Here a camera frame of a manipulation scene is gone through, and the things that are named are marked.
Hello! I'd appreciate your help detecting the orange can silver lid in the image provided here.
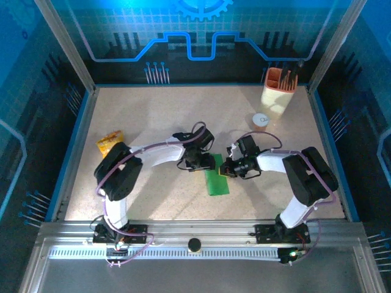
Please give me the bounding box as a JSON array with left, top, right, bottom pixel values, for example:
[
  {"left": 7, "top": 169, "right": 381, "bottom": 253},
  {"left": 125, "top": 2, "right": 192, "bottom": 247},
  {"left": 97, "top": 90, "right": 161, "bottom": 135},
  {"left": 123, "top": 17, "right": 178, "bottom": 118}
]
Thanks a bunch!
[{"left": 251, "top": 112, "right": 271, "bottom": 132}]

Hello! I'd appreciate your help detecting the yellow snack bag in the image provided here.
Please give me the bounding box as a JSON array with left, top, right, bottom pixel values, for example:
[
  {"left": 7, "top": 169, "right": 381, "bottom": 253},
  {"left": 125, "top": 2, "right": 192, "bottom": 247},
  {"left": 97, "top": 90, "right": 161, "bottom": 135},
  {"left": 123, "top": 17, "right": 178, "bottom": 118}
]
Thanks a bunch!
[{"left": 96, "top": 130, "right": 125, "bottom": 158}]

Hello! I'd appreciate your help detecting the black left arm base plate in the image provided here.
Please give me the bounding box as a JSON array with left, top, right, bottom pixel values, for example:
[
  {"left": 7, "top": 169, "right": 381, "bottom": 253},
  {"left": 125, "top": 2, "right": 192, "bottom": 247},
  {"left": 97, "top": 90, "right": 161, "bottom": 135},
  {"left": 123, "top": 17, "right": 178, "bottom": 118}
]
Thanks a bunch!
[{"left": 93, "top": 224, "right": 148, "bottom": 244}]

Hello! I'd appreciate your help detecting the grey metal front panel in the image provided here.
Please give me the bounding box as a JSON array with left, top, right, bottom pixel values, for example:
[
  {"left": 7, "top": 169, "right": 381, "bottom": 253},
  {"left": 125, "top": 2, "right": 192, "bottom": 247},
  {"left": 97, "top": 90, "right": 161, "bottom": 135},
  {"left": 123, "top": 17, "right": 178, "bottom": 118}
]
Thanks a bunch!
[{"left": 18, "top": 237, "right": 386, "bottom": 293}]

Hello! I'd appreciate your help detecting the black utensil handle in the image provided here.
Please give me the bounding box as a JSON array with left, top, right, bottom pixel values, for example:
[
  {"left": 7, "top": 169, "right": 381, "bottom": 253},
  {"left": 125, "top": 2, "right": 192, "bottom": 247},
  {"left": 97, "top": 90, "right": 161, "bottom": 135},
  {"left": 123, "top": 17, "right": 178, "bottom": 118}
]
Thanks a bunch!
[
  {"left": 280, "top": 62, "right": 291, "bottom": 91},
  {"left": 290, "top": 59, "right": 305, "bottom": 89}
]

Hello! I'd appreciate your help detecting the small lit controller board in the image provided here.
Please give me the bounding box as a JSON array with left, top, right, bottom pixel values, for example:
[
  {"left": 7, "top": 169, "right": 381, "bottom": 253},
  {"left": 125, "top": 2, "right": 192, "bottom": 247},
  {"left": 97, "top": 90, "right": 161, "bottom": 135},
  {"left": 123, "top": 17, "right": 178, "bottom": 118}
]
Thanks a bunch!
[
  {"left": 106, "top": 240, "right": 131, "bottom": 253},
  {"left": 279, "top": 247, "right": 307, "bottom": 265}
]

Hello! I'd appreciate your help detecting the aluminium frame post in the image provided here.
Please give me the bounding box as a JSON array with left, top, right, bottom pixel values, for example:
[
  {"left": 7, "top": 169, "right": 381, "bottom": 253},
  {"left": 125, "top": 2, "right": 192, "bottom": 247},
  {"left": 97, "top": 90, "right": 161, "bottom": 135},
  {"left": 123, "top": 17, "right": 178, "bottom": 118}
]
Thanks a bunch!
[
  {"left": 306, "top": 0, "right": 369, "bottom": 95},
  {"left": 32, "top": 0, "right": 99, "bottom": 94}
]

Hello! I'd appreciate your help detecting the cream orange utensil holder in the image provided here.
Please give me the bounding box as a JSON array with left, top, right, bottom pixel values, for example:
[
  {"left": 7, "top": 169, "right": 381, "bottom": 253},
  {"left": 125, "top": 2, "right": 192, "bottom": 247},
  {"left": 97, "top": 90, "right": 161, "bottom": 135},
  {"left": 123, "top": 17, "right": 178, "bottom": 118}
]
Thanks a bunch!
[{"left": 259, "top": 67, "right": 299, "bottom": 116}]

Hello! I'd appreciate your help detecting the aluminium front rail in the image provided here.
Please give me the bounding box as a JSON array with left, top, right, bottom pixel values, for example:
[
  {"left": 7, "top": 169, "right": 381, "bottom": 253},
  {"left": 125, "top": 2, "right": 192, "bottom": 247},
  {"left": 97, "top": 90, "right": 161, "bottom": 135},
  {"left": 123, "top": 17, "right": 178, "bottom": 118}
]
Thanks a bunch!
[{"left": 35, "top": 219, "right": 367, "bottom": 248}]

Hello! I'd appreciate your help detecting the white slotted cable duct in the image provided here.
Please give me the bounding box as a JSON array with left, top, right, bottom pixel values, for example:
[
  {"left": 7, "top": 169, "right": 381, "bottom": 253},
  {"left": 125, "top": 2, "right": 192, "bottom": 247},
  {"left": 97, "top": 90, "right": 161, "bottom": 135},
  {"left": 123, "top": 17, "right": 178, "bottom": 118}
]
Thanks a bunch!
[{"left": 48, "top": 246, "right": 282, "bottom": 261}]

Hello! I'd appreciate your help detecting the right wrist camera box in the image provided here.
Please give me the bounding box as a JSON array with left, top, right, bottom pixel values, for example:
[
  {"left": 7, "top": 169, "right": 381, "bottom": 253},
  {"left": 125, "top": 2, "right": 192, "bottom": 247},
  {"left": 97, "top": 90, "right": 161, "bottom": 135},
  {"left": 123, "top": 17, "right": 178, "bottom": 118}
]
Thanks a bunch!
[{"left": 226, "top": 134, "right": 261, "bottom": 158}]

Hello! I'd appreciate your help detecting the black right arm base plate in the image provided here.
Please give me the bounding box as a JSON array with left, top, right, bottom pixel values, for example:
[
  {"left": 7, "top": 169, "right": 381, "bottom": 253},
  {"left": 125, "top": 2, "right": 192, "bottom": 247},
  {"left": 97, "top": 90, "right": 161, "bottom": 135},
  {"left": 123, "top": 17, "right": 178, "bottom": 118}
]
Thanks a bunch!
[{"left": 255, "top": 224, "right": 312, "bottom": 244}]

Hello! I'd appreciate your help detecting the blue table edge strip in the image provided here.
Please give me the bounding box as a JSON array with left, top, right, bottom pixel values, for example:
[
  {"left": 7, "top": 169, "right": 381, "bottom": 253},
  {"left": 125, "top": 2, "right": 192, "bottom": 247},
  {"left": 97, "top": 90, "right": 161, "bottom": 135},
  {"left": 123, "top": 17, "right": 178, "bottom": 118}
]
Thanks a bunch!
[
  {"left": 45, "top": 87, "right": 99, "bottom": 223},
  {"left": 307, "top": 87, "right": 362, "bottom": 223}
]

